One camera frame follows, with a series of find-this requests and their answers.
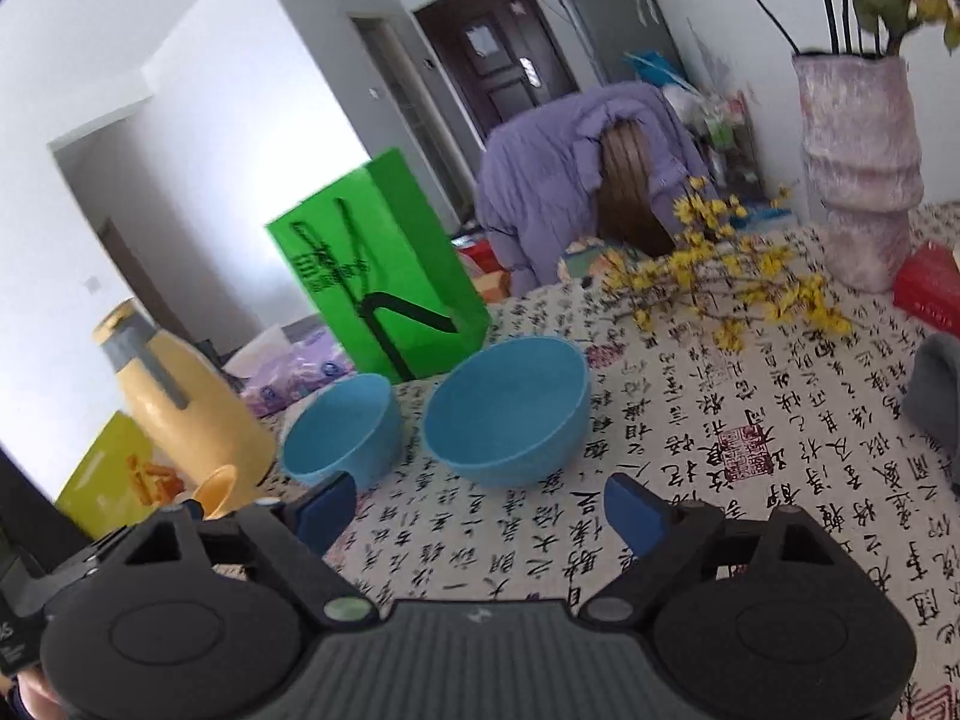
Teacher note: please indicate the dark brown entrance door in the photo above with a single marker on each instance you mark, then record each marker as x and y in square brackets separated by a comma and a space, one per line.
[480, 67]

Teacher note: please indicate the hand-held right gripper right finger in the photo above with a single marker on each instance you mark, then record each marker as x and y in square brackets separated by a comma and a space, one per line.
[634, 514]

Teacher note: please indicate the purple ceramic vase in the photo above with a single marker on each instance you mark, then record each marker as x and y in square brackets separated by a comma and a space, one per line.
[855, 165]

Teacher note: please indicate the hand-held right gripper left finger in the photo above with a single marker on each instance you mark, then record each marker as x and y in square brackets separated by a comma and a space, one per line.
[330, 502]

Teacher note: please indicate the grey interior door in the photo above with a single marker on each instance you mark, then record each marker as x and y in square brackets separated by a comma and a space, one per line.
[405, 105]

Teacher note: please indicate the green paper bag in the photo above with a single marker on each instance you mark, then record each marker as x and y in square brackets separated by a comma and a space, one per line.
[405, 240]

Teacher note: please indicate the purple tissue pack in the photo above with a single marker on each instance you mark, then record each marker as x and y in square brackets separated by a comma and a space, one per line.
[300, 371]

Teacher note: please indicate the wooden chair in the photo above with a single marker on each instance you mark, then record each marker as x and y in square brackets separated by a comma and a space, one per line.
[630, 195]

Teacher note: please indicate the yellow thermos jug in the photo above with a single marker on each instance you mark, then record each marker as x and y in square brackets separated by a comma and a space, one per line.
[195, 420]

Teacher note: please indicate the black paper bag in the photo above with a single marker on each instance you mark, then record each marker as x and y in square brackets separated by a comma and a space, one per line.
[30, 502]

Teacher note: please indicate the blue bowl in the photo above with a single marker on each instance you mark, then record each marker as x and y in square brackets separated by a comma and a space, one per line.
[337, 427]
[510, 405]

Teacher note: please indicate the yellow flower branch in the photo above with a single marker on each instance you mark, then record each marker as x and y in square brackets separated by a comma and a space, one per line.
[750, 262]

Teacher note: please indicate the red box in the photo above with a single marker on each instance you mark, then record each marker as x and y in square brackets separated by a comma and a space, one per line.
[930, 292]

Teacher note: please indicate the grey cloth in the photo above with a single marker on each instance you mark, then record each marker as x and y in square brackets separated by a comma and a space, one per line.
[937, 390]

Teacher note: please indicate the yellow bear mug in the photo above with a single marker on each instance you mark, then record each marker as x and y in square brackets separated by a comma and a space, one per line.
[217, 487]

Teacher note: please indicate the yellow-green cardboard box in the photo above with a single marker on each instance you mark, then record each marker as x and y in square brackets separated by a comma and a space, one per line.
[97, 480]

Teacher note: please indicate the grey refrigerator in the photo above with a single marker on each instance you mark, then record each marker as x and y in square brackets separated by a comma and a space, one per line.
[600, 15]

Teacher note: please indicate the purple jacket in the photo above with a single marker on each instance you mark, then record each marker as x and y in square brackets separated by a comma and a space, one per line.
[540, 187]

